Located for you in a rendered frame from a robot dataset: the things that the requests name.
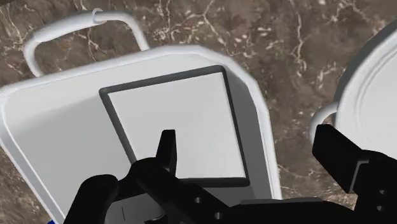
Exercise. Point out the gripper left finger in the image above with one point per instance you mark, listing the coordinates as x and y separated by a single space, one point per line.
169 189

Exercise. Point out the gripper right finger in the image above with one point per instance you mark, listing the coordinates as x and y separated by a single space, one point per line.
375 173

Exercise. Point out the white appliance with dark-framed panel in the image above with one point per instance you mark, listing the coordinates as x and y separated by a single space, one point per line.
62 124

